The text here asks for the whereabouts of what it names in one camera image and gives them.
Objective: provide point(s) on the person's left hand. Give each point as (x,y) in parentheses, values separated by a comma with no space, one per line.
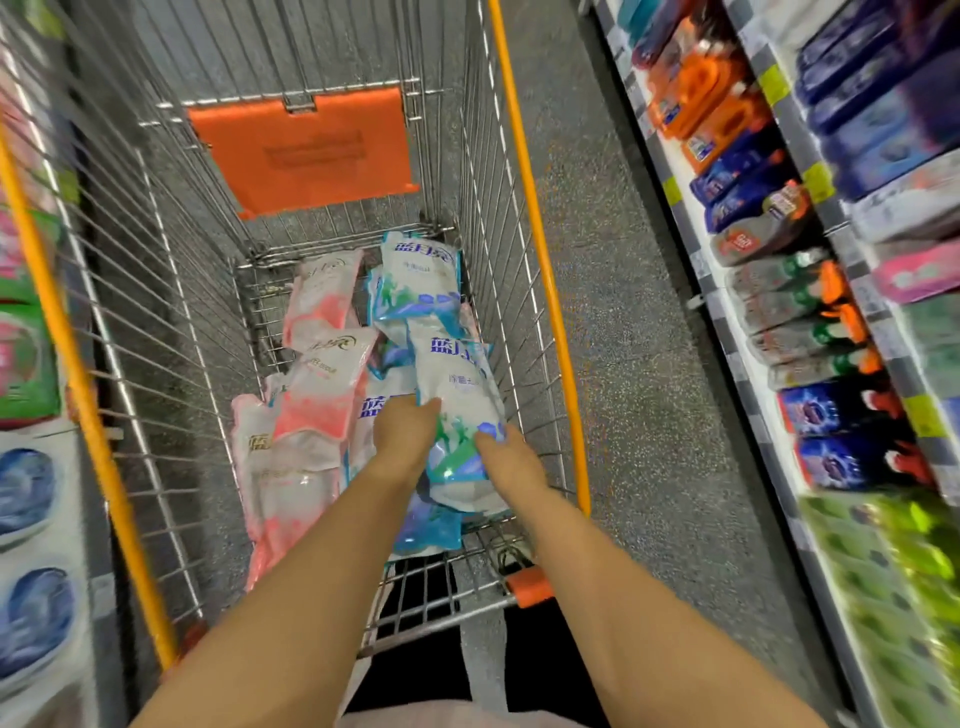
(401,439)

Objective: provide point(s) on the person's right hand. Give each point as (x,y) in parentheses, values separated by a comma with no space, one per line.
(514,469)

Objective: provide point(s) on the person's left thumb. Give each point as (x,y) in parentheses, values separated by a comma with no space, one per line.
(431,407)

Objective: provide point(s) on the person's right thumb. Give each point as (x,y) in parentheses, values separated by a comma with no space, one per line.
(489,438)

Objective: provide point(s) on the blue white detergent pouch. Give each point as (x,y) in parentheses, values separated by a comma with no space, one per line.
(416,281)
(427,529)
(459,390)
(369,420)

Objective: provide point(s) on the person's right forearm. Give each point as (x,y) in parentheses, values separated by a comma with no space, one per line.
(645,622)

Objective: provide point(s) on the person's left forearm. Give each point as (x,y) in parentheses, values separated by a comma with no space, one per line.
(300,600)

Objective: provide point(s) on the pink white detergent pouch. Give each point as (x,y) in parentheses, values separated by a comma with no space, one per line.
(326,397)
(281,495)
(322,300)

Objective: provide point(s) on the person's black trousers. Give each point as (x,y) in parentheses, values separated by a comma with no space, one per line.
(547,660)

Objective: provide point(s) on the white store shelf unit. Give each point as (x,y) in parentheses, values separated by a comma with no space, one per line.
(757,420)

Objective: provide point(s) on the person's pale pink shirt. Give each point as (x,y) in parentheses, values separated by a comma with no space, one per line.
(457,716)

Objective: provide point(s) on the orange plastic cart flap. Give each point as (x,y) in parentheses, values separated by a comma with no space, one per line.
(304,150)

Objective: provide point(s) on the clear bottle with green cap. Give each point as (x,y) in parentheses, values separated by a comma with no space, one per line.
(769,274)

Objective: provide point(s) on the clear spray bottle orange trigger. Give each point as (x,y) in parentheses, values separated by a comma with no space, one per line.
(817,367)
(802,337)
(787,304)

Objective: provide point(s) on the blue bottle with red cap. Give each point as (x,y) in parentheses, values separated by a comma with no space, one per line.
(847,461)
(825,409)

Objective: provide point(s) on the grey bottle with orange cap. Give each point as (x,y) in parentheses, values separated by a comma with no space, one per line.
(757,232)

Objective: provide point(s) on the dark blue detergent bottle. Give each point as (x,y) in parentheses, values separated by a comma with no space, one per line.
(750,199)
(739,165)

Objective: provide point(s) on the orange detergent bottle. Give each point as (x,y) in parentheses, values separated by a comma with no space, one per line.
(694,82)
(731,124)

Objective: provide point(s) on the white bag with blue swirl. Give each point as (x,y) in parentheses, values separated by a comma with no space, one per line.
(26,491)
(34,622)

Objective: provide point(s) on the yellow shelf price tag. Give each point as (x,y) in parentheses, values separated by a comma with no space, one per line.
(818,182)
(925,415)
(772,85)

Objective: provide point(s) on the row of green packets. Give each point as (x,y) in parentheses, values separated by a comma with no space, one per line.
(885,585)

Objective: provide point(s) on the teal blue bottles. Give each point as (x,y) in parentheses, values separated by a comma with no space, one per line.
(652,26)

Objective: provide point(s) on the pale green packet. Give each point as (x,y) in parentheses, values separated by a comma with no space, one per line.
(937,337)

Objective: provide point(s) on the pink packet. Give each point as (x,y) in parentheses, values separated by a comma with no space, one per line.
(919,274)

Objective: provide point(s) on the white grey packet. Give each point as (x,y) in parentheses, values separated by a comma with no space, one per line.
(911,202)

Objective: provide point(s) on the stack of dark blue packets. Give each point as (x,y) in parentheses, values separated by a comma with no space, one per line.
(877,97)

